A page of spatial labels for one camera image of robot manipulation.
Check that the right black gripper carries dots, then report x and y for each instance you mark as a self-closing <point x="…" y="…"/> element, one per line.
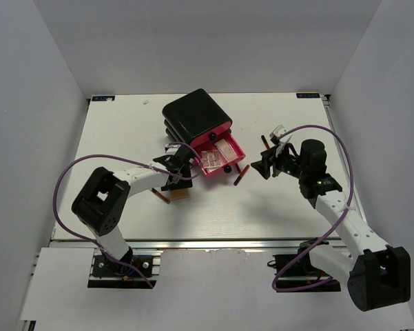
<point x="270" y="156"/>

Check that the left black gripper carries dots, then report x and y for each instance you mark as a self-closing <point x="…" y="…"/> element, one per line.
<point x="183" y="183"/>

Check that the beige square sponge pad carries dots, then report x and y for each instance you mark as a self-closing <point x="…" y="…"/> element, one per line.
<point x="182" y="193"/>

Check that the clear eyeshadow palette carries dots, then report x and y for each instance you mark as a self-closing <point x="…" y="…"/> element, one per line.
<point x="211" y="160"/>

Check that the pink drawer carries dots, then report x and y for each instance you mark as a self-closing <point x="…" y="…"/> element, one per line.
<point x="213" y="132"/>
<point x="227" y="166"/>

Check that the black pink drawer organizer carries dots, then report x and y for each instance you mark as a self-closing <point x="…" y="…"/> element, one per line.
<point x="191" y="115"/>

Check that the pink sachet packet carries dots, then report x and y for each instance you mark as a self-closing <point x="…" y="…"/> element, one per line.
<point x="226" y="150"/>

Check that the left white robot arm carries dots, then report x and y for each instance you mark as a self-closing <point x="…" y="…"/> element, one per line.
<point x="100" y="203"/>

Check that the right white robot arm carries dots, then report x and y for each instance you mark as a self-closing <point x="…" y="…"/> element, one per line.
<point x="375" y="274"/>

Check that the red lip gloss front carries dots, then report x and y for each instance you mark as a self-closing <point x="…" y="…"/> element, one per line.
<point x="241" y="175"/>

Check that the red lip gloss far right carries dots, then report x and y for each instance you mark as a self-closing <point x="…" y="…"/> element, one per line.
<point x="266" y="144"/>

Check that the red lip gloss left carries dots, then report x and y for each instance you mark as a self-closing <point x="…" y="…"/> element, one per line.
<point x="160" y="196"/>

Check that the blue label right corner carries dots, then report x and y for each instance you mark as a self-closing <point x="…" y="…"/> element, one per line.
<point x="307" y="95"/>

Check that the blue label corner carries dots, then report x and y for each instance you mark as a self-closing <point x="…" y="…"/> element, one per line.
<point x="102" y="98"/>
<point x="307" y="95"/>

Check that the blue label left corner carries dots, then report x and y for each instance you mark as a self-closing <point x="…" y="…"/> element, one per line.
<point x="102" y="98"/>

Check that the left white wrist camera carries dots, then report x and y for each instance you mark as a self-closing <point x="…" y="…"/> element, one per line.
<point x="171" y="149"/>

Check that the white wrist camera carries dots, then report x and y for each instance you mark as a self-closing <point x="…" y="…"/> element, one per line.
<point x="171" y="149"/>
<point x="279" y="136"/>

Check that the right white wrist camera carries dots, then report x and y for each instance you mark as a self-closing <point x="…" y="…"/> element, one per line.
<point x="279" y="136"/>

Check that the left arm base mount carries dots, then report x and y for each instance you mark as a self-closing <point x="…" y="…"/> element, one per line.
<point x="139" y="271"/>

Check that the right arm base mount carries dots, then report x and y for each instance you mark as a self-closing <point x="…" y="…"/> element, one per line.
<point x="301" y="273"/>

